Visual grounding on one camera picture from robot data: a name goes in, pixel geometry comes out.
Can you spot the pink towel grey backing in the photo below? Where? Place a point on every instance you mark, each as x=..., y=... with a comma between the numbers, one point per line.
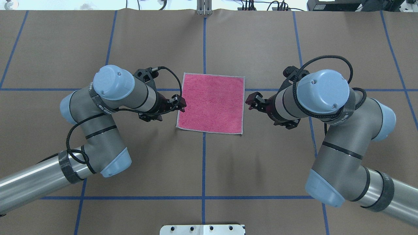
x=215, y=104

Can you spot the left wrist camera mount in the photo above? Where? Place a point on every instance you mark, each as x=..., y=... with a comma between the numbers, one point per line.
x=147, y=76

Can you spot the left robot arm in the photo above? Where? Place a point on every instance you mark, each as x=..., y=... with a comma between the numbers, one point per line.
x=93, y=144

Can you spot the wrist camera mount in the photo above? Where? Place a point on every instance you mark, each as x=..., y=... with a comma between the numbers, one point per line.
x=147, y=76
x=291, y=74

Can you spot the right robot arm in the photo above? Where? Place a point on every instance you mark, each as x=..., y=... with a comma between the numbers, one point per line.
x=355, y=120

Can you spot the aluminium frame post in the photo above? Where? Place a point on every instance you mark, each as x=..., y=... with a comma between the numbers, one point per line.
x=204, y=7

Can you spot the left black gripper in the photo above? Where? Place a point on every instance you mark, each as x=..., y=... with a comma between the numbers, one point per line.
x=161, y=102

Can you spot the white central pedestal column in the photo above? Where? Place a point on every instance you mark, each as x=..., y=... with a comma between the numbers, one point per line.
x=212, y=229

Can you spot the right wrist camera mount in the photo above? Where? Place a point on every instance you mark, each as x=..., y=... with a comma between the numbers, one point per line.
x=291, y=74

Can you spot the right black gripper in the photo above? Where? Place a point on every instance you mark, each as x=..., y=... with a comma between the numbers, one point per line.
x=269, y=103

